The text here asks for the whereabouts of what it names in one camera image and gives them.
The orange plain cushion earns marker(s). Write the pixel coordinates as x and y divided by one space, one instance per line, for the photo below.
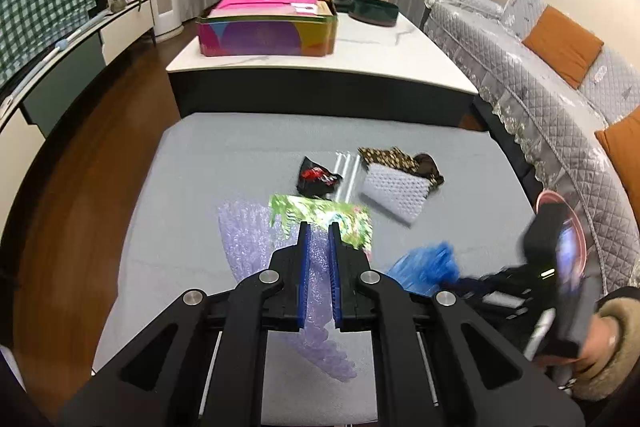
562 44

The purple bubble wrap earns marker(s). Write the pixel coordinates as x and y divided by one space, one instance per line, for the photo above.
245 237

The person's right forearm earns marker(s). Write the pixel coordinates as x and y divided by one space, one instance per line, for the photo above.
625 307

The pink plastic bin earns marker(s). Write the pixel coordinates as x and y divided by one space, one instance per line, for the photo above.
547 194

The black and red wrapper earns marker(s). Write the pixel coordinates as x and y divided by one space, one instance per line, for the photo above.
315 177

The brown leopard print wrapper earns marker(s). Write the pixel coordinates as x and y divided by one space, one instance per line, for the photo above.
390 157

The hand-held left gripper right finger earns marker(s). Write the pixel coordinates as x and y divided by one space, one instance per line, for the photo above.
336 277

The blue plastic bag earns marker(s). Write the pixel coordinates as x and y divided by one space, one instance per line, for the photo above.
425 264

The grey table cover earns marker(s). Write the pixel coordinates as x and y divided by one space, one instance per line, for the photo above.
225 157

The white marble coffee table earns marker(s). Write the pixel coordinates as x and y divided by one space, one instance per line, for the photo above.
350 62

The green printed wrapper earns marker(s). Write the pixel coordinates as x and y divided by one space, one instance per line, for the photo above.
320 209

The white and green cabinet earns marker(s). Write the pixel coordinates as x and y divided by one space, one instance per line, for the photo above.
65 77

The grey quilted sofa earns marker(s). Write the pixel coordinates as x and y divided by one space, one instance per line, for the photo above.
525 82

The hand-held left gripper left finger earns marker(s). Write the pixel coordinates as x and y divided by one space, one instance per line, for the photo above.
304 277

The colourful rectangular box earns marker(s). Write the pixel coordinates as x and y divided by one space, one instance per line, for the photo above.
260 39

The dark green round tin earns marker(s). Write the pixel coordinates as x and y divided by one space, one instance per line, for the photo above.
372 12

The white rod with blue tip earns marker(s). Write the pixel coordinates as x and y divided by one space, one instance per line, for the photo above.
60 49

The white foam net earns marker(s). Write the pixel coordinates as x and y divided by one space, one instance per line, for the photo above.
395 192

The person's right hand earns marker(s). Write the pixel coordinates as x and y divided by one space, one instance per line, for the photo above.
600 342

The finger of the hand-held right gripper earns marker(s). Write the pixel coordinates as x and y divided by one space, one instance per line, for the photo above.
475 283

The orange cross-seam cushion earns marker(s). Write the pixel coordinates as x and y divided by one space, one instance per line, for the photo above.
625 142

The clear plastic wrapper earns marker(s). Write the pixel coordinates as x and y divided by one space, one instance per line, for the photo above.
347 172

